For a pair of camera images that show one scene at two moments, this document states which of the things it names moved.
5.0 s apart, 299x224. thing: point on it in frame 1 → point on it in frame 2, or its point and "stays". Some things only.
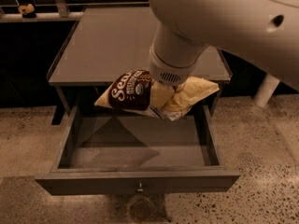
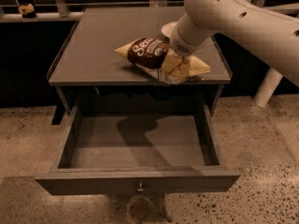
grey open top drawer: x=110 y=152 stays
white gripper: x=168 y=73 → x=179 y=45
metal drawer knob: x=140 y=187 stays
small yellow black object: x=27 y=11 stays
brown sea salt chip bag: x=132 y=91 → x=148 y=56
